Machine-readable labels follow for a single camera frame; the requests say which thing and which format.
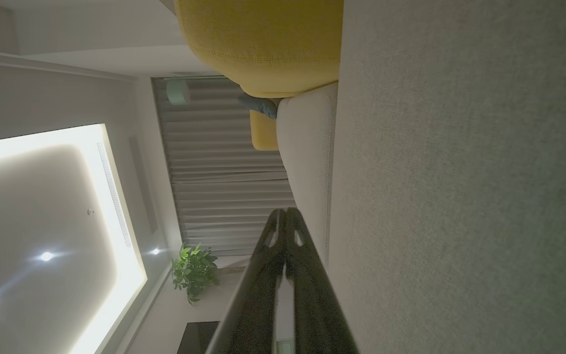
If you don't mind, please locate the black flat television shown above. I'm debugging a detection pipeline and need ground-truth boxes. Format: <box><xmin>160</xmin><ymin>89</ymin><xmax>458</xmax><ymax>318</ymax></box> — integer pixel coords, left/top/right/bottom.
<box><xmin>177</xmin><ymin>322</ymin><xmax>220</xmax><ymax>354</ymax></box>

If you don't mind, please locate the green potted tree plant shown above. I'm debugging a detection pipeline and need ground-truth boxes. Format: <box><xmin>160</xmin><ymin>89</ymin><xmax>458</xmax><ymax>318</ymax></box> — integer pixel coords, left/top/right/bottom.
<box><xmin>171</xmin><ymin>242</ymin><xmax>220</xmax><ymax>305</ymax></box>

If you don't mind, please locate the grey pleated curtain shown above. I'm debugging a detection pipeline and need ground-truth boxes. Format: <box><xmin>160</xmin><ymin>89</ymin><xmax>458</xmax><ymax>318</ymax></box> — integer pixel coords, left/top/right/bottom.
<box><xmin>153</xmin><ymin>76</ymin><xmax>297</xmax><ymax>256</ymax></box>

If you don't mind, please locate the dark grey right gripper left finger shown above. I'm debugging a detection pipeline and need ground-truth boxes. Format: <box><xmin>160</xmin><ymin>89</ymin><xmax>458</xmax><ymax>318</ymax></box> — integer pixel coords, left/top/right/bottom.
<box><xmin>206</xmin><ymin>208</ymin><xmax>286</xmax><ymax>354</ymax></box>

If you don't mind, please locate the pale round ceiling device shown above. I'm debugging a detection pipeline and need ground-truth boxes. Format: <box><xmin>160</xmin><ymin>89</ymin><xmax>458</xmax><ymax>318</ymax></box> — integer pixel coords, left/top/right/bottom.
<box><xmin>166</xmin><ymin>79</ymin><xmax>190</xmax><ymax>106</ymax></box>

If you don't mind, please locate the grey sofa seat cushion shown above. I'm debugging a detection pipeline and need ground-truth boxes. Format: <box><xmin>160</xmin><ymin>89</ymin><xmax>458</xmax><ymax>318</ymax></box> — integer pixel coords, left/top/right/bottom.
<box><xmin>276</xmin><ymin>82</ymin><xmax>339</xmax><ymax>268</ymax></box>

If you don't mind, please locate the long white ceiling air vent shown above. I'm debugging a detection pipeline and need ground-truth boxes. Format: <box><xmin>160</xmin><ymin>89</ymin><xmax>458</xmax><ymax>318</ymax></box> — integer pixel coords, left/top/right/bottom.
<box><xmin>96</xmin><ymin>142</ymin><xmax>134</xmax><ymax>249</ymax></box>

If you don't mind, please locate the yellow sofa backrest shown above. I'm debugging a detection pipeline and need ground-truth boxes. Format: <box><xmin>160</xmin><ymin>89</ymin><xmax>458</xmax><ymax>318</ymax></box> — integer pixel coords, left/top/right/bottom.
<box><xmin>174</xmin><ymin>0</ymin><xmax>344</xmax><ymax>98</ymax></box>

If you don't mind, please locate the yellow sofa armrest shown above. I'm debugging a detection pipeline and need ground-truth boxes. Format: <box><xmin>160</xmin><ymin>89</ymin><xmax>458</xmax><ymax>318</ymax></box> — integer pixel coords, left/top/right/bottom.
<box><xmin>250</xmin><ymin>109</ymin><xmax>280</xmax><ymax>151</ymax></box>

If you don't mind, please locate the grey and yellow sofa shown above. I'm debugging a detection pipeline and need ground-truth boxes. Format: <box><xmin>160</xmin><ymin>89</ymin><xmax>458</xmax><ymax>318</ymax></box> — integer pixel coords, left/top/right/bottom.
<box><xmin>323</xmin><ymin>0</ymin><xmax>566</xmax><ymax>354</ymax></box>

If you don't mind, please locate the teal throw cushion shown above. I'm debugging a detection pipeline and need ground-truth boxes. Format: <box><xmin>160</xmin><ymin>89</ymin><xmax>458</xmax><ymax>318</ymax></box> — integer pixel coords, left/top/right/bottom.
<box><xmin>238</xmin><ymin>94</ymin><xmax>279</xmax><ymax>119</ymax></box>

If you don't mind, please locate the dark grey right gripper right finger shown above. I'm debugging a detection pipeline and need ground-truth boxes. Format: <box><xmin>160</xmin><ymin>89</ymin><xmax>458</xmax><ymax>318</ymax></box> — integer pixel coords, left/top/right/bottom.
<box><xmin>285</xmin><ymin>208</ymin><xmax>360</xmax><ymax>354</ymax></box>

